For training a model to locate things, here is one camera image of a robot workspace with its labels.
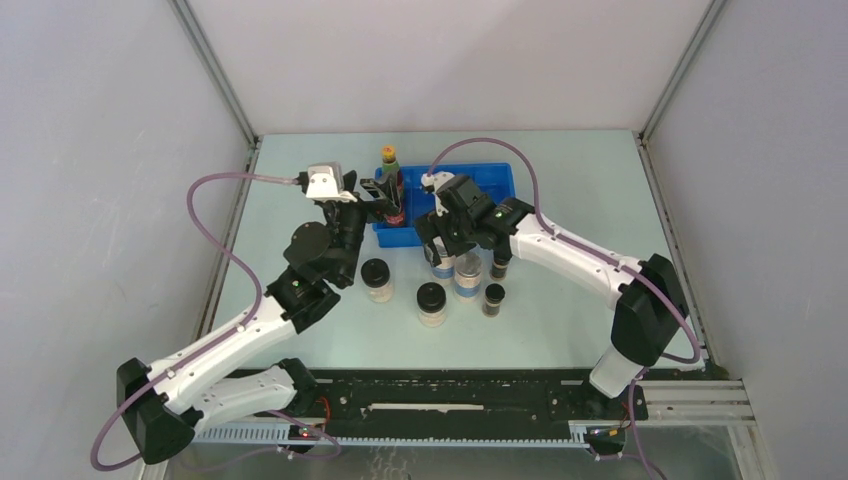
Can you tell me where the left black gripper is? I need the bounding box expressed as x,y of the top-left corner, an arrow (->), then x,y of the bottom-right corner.
326,168 -> 400,284

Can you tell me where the silver lid jar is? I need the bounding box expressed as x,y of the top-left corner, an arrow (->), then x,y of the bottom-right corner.
454,251 -> 483,302
431,256 -> 455,285

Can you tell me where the red sauce bottle green label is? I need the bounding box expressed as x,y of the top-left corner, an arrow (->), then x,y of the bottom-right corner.
381,145 -> 404,200

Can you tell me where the red sauce bottle yellow cap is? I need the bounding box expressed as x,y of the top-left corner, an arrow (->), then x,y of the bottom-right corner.
385,211 -> 406,228

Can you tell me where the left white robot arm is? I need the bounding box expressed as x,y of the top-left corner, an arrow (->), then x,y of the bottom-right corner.
110,167 -> 402,465

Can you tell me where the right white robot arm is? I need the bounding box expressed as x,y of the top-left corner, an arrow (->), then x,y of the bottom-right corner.
415,172 -> 689,418

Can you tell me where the silver lid jar front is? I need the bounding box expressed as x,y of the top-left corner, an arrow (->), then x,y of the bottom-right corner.
454,251 -> 483,302

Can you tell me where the black lid jar front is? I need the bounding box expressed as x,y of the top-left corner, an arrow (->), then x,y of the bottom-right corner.
416,282 -> 447,328

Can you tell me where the black lid jar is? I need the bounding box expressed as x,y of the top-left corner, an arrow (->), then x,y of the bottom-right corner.
416,282 -> 447,328
360,258 -> 394,303

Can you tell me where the black lid jar left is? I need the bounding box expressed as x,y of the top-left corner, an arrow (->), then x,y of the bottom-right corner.
360,258 -> 394,303

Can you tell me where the small dark bottle rear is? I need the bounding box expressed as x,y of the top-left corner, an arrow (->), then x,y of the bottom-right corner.
490,255 -> 511,282

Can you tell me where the small dark bottle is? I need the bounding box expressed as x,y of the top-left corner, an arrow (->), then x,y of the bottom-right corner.
482,283 -> 506,317
490,255 -> 511,282

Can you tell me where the small dark bottle front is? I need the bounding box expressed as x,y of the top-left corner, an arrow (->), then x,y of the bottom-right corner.
482,283 -> 506,317

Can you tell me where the blue plastic bin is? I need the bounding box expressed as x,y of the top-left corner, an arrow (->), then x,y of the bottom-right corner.
372,162 -> 515,249

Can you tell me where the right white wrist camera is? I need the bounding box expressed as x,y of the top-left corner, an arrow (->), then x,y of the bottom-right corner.
421,172 -> 454,216

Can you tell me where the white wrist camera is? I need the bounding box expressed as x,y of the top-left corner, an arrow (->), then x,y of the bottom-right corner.
297,162 -> 358,203
421,172 -> 454,216

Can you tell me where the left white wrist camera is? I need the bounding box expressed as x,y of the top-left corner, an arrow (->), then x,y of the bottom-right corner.
297,162 -> 358,203

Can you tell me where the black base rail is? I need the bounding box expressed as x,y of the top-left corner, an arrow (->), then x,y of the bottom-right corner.
285,369 -> 648,438

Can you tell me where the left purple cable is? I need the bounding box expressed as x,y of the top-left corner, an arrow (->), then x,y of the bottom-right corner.
89,172 -> 303,472

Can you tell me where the purple cable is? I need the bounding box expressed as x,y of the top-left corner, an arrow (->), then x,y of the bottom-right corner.
89,172 -> 303,472
427,137 -> 702,366

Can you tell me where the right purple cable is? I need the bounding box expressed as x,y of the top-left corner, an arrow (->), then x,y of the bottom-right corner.
427,137 -> 702,366

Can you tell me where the white slotted cable duct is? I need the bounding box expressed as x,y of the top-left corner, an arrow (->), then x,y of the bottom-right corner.
193,422 -> 588,448

